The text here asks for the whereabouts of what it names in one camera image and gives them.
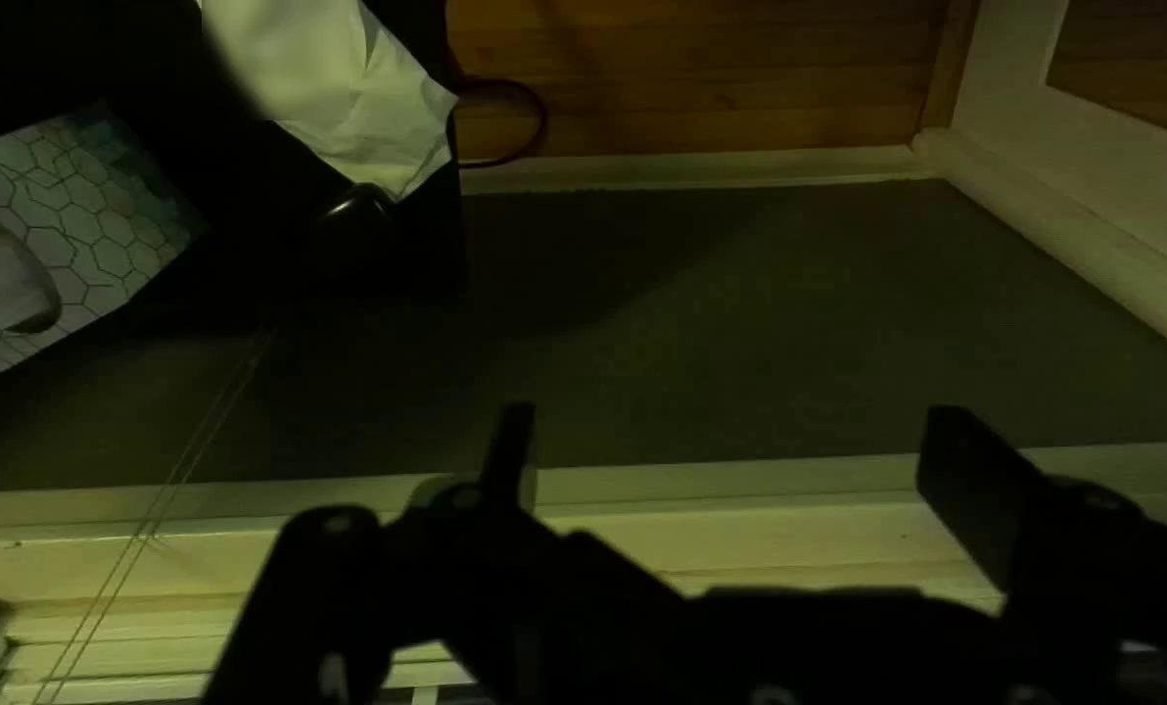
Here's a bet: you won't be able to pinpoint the black cable loop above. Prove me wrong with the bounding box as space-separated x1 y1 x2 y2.
445 74 553 172

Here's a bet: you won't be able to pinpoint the white cloth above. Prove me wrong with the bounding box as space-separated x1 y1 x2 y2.
193 0 462 206

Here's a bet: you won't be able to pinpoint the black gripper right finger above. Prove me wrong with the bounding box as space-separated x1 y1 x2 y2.
916 402 1044 595

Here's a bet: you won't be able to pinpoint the thin blind cord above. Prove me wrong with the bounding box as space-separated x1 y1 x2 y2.
30 334 277 705

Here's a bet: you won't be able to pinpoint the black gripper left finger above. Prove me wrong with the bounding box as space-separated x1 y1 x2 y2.
476 398 540 511

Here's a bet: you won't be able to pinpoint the white baseboard trim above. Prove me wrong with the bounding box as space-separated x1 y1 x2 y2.
458 140 944 201

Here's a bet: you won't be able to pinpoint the white door frame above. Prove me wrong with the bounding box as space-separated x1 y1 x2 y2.
911 0 1167 372

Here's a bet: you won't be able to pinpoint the brown wooden wall panel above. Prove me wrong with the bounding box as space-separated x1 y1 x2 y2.
441 0 984 159

